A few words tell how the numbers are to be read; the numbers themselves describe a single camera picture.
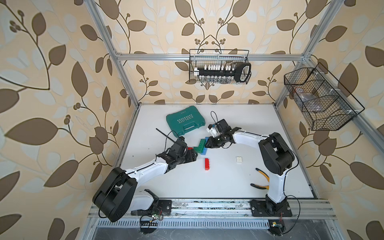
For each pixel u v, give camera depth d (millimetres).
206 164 884
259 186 803
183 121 1048
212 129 890
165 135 1021
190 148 949
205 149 935
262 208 725
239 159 889
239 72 831
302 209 767
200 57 912
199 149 929
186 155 718
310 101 693
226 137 733
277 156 516
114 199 418
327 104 722
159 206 737
